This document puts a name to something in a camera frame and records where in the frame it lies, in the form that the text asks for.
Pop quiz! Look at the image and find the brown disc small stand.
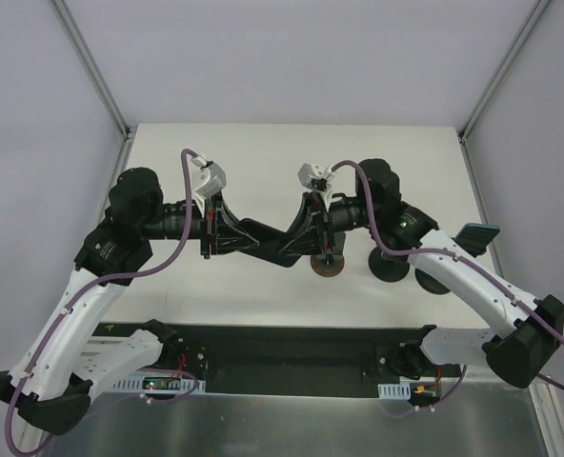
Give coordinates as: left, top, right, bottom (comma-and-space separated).
310, 254, 345, 278

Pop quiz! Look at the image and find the black phone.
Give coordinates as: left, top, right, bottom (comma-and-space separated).
453, 223, 500, 257
236, 218, 303, 268

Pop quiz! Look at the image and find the black phone stand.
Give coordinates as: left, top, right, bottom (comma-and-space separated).
414, 268, 450, 296
368, 248, 411, 283

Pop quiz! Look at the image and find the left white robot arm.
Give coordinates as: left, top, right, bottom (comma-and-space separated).
0, 162, 226, 442

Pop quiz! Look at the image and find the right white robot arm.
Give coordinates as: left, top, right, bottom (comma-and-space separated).
280, 159, 564, 388

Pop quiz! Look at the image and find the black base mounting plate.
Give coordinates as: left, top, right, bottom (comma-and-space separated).
123, 324, 464, 397

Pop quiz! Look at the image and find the metal sheet front panel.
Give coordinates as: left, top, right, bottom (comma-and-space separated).
43, 381, 548, 456

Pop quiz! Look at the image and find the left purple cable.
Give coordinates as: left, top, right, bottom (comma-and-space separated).
3, 149, 212, 456

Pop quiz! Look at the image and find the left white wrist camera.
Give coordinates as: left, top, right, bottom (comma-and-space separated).
191, 155, 227, 201

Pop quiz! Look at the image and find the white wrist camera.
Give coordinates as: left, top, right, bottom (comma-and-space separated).
297, 163, 335, 209
191, 155, 227, 201

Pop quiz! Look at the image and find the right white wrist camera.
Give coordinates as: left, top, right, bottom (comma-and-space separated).
297, 163, 335, 209

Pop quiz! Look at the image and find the left white cable duct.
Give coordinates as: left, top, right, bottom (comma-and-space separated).
109, 374, 206, 395

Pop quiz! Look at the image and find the white cable duct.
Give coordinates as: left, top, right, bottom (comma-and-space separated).
377, 382, 412, 401
109, 374, 206, 395

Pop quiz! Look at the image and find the front aluminium rail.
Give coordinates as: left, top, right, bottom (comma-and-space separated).
76, 333, 140, 372

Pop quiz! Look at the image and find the right white cable duct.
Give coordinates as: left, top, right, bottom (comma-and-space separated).
377, 382, 412, 401

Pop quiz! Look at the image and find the left aluminium frame post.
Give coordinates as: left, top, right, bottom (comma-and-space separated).
48, 0, 138, 142

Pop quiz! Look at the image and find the aluminium frame post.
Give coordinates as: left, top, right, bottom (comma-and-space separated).
456, 0, 557, 144
48, 0, 138, 142

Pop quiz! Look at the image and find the right aluminium frame post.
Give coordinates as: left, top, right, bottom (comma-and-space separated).
456, 0, 557, 144

